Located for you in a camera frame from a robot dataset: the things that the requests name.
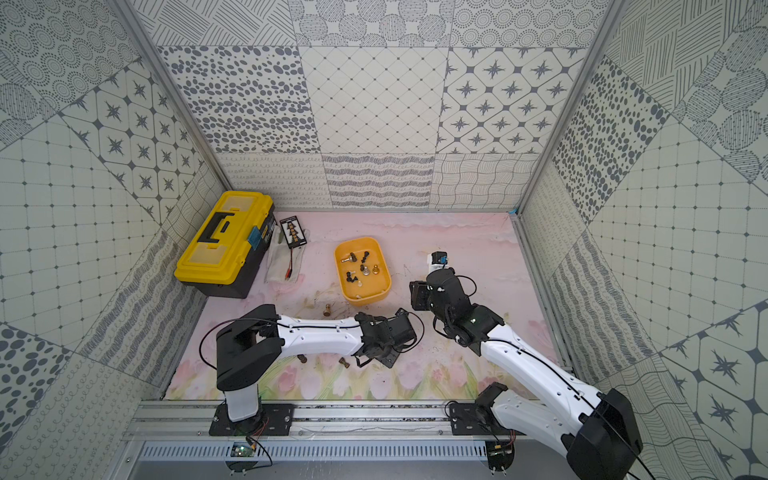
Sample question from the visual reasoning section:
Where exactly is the yellow black toolbox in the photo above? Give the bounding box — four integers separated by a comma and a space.
174, 191, 275, 299

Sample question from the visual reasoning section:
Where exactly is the yellow plastic storage tray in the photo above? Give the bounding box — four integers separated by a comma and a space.
334, 237, 392, 306

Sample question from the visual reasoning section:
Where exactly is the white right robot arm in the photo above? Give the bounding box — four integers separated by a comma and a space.
409, 251, 643, 479

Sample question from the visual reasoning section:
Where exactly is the black chess picture card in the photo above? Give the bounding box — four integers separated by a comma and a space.
280, 216, 308, 249

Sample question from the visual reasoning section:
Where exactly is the clear plastic bag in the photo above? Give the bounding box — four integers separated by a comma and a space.
265, 233, 306, 283

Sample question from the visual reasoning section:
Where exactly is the aluminium rail base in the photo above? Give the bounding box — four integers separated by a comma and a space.
124, 400, 549, 474

